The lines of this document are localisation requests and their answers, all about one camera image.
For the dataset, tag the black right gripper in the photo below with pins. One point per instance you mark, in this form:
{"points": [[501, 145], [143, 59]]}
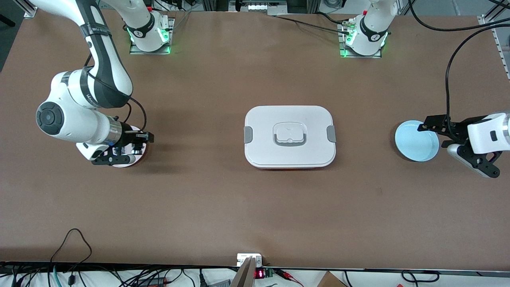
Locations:
{"points": [[128, 136]]}

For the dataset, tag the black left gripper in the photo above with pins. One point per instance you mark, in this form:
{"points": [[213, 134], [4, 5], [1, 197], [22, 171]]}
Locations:
{"points": [[458, 128]]}

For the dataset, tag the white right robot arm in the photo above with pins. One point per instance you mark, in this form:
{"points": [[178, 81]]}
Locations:
{"points": [[71, 123]]}

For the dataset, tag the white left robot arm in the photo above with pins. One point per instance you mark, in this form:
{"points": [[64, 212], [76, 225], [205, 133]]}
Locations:
{"points": [[488, 135]]}

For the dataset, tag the pink round plate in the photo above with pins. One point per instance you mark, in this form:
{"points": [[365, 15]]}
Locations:
{"points": [[140, 158]]}

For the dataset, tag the light blue round plate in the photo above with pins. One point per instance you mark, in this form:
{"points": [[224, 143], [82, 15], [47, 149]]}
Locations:
{"points": [[414, 147]]}

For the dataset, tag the black power adapter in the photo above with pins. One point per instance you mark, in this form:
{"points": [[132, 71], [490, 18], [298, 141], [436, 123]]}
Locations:
{"points": [[153, 282]]}

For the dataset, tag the red digit display module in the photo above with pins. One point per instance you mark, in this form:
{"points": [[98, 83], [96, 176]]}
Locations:
{"points": [[259, 274]]}

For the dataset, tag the brown cardboard box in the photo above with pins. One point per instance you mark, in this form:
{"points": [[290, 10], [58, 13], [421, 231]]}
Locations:
{"points": [[330, 281]]}

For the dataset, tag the black equipment white panel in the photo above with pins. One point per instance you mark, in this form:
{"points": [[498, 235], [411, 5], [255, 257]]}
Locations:
{"points": [[263, 6]]}

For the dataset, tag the red black test leads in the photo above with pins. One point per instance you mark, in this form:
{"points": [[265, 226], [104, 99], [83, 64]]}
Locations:
{"points": [[285, 273]]}

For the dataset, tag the green black push-button switch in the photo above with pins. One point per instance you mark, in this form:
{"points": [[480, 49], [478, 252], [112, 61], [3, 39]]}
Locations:
{"points": [[118, 151]]}

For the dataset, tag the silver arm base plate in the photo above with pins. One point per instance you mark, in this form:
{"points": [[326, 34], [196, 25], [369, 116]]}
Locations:
{"points": [[151, 52], [360, 56]]}

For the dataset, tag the aluminium extrusion frame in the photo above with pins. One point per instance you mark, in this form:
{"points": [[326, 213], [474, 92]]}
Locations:
{"points": [[487, 16], [28, 10]]}

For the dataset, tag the small silver mounting bracket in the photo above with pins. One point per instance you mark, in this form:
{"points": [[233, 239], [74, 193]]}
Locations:
{"points": [[240, 258]]}

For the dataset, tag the brown grey camera post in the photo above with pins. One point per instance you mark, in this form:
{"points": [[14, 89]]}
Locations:
{"points": [[245, 277]]}

